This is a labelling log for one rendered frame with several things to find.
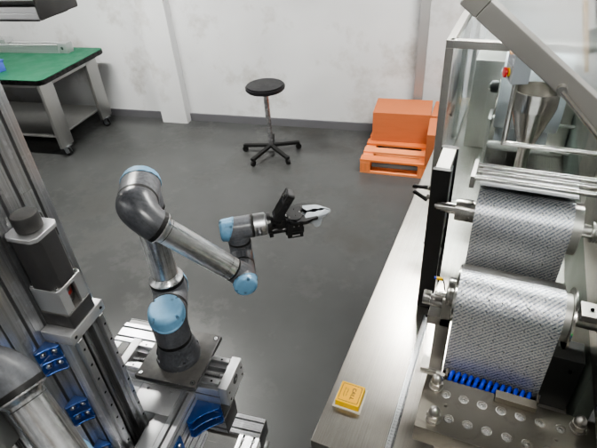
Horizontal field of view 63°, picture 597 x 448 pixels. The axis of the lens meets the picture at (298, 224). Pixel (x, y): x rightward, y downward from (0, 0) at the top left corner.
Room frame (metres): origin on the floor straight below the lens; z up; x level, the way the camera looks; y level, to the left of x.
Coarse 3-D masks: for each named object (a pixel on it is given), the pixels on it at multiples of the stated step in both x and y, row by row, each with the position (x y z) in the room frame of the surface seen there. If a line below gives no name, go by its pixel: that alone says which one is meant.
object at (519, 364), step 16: (464, 336) 0.81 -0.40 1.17; (480, 336) 0.79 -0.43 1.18; (496, 336) 0.78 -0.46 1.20; (448, 352) 0.82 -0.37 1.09; (464, 352) 0.80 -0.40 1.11; (480, 352) 0.79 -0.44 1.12; (496, 352) 0.77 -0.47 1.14; (512, 352) 0.76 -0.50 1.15; (528, 352) 0.74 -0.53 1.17; (544, 352) 0.73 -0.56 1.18; (464, 368) 0.80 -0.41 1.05; (480, 368) 0.78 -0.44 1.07; (496, 368) 0.77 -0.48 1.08; (512, 368) 0.75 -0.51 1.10; (528, 368) 0.74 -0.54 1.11; (544, 368) 0.72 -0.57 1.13; (512, 384) 0.75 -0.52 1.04; (528, 384) 0.73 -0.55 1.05
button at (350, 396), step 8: (344, 384) 0.87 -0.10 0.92; (352, 384) 0.87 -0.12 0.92; (344, 392) 0.84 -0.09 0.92; (352, 392) 0.84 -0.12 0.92; (360, 392) 0.84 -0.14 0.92; (336, 400) 0.82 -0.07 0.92; (344, 400) 0.82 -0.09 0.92; (352, 400) 0.81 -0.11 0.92; (360, 400) 0.81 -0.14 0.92; (352, 408) 0.80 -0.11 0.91
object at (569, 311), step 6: (456, 282) 0.86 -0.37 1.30; (570, 294) 0.79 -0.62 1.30; (570, 300) 0.77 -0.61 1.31; (570, 306) 0.76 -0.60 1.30; (450, 312) 0.83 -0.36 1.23; (570, 312) 0.74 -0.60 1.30; (570, 318) 0.73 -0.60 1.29; (564, 324) 0.73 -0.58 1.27; (570, 324) 0.73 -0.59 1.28; (564, 330) 0.73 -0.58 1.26; (564, 336) 0.72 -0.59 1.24
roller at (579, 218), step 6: (576, 204) 1.01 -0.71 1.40; (582, 204) 1.01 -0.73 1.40; (576, 210) 0.99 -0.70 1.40; (582, 210) 0.98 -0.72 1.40; (576, 216) 0.97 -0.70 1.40; (582, 216) 0.97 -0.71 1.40; (576, 222) 0.96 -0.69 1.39; (582, 222) 0.95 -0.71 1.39; (576, 228) 0.95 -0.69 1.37; (582, 228) 0.94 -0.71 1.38; (576, 234) 0.94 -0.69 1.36; (570, 240) 0.94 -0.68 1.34; (576, 240) 0.94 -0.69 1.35; (570, 246) 0.94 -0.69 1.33; (576, 246) 0.93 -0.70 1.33; (570, 252) 0.94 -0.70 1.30
